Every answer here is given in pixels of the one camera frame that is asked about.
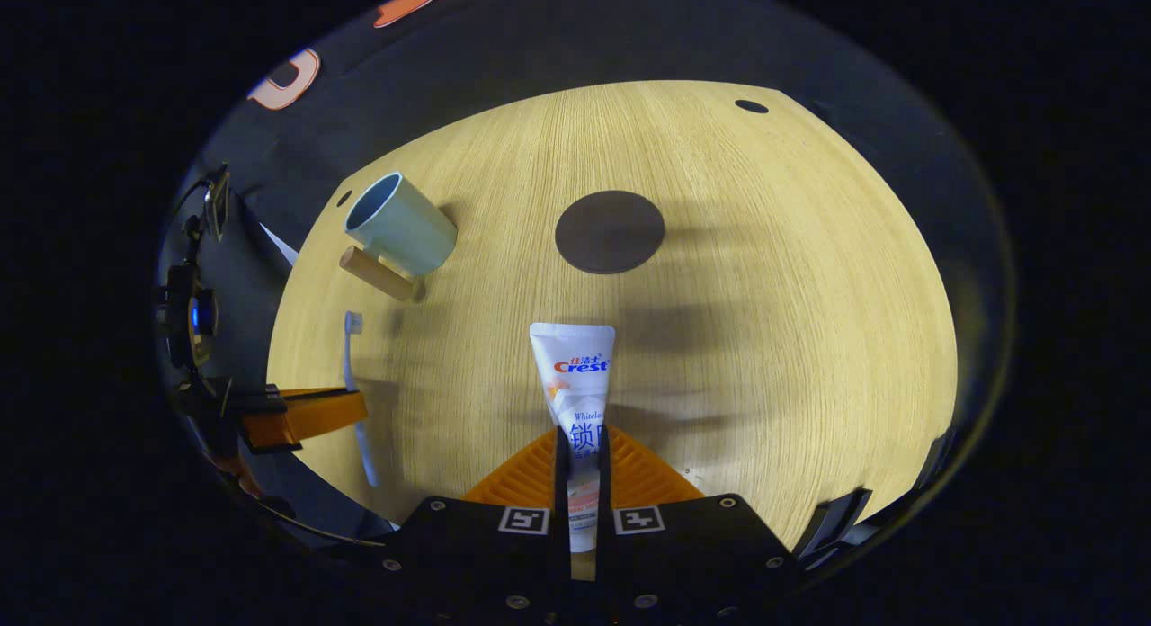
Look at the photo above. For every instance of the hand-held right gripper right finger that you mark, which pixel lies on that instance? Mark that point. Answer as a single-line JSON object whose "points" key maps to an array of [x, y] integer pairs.
{"points": [[602, 482]]}

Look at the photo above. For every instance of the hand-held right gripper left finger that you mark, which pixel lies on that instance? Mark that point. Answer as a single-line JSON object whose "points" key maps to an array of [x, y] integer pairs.
{"points": [[563, 491]]}

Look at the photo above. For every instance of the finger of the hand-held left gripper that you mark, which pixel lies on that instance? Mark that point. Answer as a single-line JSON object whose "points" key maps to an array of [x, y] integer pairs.
{"points": [[315, 415]]}

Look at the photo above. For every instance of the light blue toothbrush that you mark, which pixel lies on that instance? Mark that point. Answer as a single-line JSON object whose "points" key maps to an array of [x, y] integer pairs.
{"points": [[351, 356]]}

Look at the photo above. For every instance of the dark round coaster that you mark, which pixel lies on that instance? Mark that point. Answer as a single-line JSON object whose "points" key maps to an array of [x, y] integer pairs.
{"points": [[610, 232]]}

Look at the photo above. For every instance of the white toothpaste tube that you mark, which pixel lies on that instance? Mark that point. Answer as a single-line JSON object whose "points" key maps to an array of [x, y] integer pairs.
{"points": [[573, 374]]}

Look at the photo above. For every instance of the black backdrop cloth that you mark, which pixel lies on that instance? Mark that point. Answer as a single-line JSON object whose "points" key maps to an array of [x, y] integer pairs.
{"points": [[539, 32]]}

